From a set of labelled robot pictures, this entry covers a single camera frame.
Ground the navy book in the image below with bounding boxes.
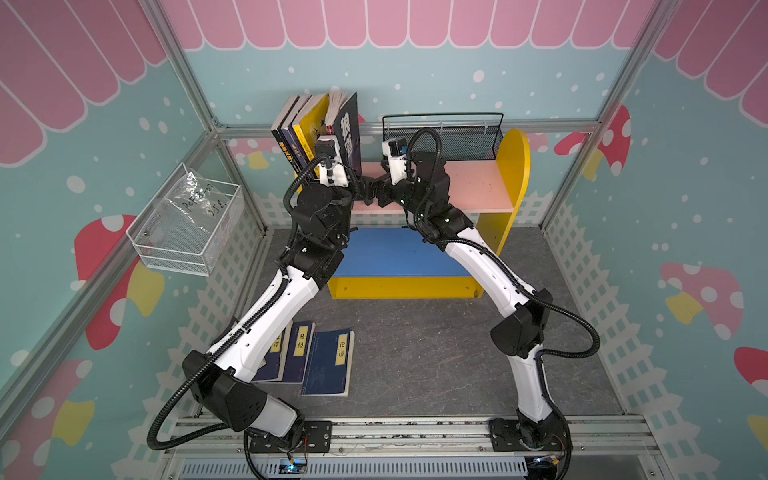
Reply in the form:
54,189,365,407
252,321,292,383
301,328,355,397
281,321,316,384

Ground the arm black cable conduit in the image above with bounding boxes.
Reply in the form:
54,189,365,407
145,152,328,452
404,127,602,469

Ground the yellow pink blue bookshelf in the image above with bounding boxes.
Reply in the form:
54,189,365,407
293,128,533,301

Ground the black mesh wire basket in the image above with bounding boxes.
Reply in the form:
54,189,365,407
382,112,504,161

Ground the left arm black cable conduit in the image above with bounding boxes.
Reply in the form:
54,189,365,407
145,152,328,452

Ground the purple old man book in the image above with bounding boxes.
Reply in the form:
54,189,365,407
281,94,311,173

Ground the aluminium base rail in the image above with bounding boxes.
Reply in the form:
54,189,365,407
154,415,673,479

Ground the black Murphy's law book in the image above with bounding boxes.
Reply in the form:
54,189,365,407
270,95,308,174

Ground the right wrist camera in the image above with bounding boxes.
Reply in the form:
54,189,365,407
382,138,412,186

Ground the black wolf book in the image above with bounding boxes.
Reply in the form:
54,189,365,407
324,90,362,174

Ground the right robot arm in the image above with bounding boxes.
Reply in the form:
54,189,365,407
375,158,572,452

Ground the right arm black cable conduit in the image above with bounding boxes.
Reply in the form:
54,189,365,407
404,127,602,469

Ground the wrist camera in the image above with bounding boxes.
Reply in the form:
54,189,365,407
315,135,350,187
382,138,412,186

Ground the white wire wall basket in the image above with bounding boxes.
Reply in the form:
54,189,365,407
126,164,245,277

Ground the yellow cartoon boy book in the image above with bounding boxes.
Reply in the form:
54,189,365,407
294,93,330,162

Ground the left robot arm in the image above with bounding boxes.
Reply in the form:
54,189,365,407
172,174,375,451

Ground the clear plastic bag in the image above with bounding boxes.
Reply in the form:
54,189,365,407
161,170,231,237

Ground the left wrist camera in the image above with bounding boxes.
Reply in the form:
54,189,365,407
315,135,350,187

